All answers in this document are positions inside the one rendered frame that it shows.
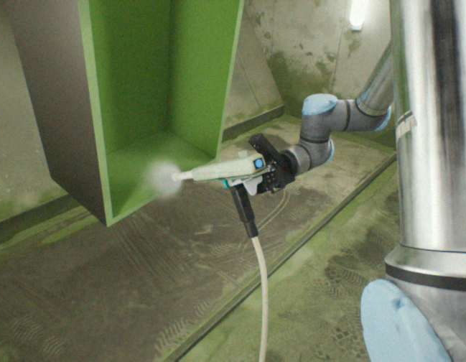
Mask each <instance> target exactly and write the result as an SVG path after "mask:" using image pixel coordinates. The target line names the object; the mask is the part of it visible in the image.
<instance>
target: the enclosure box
mask: <svg viewBox="0 0 466 362"><path fill-rule="evenodd" d="M5 2H6V7H7V11H8V13H9V18H10V22H11V27H12V30H13V33H14V38H15V41H16V44H17V49H18V53H19V57H20V60H21V64H22V69H23V72H24V77H25V80H26V83H27V88H28V91H29V96H30V99H31V102H32V108H33V111H34V115H35V118H36V122H37V127H38V130H39V135H40V138H41V141H42V146H43V149H44V153H45V157H46V160H47V166H48V169H49V172H50V177H51V179H53V180H54V181H55V182H56V183H57V184H58V185H59V186H60V187H61V188H62V189H64V190H65V191H66V192H67V193H68V194H70V195H71V196H72V197H73V198H74V199H76V200H77V201H78V202H79V203H80V204H81V205H82V206H83V207H84V208H86V209H87V210H88V211H89V212H90V213H92V214H93V215H94V216H95V217H96V218H97V219H98V220H99V221H100V222H101V223H103V224H104V225H105V226H106V227H109V226H111V225H113V224H114V223H116V222H117V221H119V220H121V219H122V218H124V217H126V216H127V215H129V214H131V213H133V212H134V211H135V210H138V209H139V208H141V207H142V206H144V205H146V200H143V201H142V202H137V201H135V200H132V199H130V198H129V197H128V196H126V193H125V192H124V187H123V173H124V169H125V166H126V164H127V162H128V161H129V159H130V158H131V157H132V156H133V155H135V153H137V152H138V151H140V150H142V149H145V148H149V147H161V148H165V149H168V150H170V151H172V152H174V153H175V154H176V155H178V157H179V158H180V159H181V160H182V161H183V162H184V164H185V166H186V168H187V171H188V172H189V171H192V169H194V168H196V167H199V166H201V165H205V164H212V163H215V162H217V161H218V160H219V155H220V147H221V142H222V138H223V129H224V124H225V116H226V111H227V106H228V98H229V93H230V85H231V80H232V75H233V66H234V62H235V57H236V49H237V44H238V36H239V31H240V26H241V17H242V13H243V5H244V0H5Z"/></svg>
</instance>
